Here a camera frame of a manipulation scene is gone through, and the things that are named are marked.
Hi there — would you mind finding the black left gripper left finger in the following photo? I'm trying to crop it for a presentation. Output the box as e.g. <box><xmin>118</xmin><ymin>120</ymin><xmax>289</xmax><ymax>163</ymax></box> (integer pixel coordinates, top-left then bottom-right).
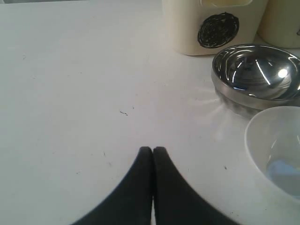
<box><xmin>74</xmin><ymin>147</ymin><xmax>153</xmax><ymax>225</ymax></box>

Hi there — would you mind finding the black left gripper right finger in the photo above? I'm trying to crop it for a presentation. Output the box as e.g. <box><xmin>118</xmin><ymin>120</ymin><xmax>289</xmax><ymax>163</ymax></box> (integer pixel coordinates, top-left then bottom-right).
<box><xmin>153</xmin><ymin>147</ymin><xmax>237</xmax><ymax>225</ymax></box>

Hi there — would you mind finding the white ceramic bowl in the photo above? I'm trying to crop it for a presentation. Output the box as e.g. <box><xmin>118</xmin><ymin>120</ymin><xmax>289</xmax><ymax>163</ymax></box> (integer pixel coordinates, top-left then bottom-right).
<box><xmin>244</xmin><ymin>106</ymin><xmax>300</xmax><ymax>203</ymax></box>

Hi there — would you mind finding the stainless steel bowl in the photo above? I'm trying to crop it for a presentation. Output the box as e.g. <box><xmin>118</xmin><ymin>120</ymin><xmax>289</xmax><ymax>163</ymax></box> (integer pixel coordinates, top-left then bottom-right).
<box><xmin>211</xmin><ymin>44</ymin><xmax>300</xmax><ymax>118</ymax></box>

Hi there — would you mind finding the cream bin with circle mark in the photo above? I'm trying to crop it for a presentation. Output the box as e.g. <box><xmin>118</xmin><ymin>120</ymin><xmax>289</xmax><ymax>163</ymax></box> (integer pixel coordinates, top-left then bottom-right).
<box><xmin>162</xmin><ymin>0</ymin><xmax>267</xmax><ymax>56</ymax></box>

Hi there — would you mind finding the cream bin with triangle mark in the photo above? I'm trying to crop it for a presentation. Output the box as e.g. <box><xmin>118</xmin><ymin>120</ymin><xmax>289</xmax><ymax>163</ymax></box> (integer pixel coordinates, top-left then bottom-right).
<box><xmin>257</xmin><ymin>0</ymin><xmax>300</xmax><ymax>48</ymax></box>

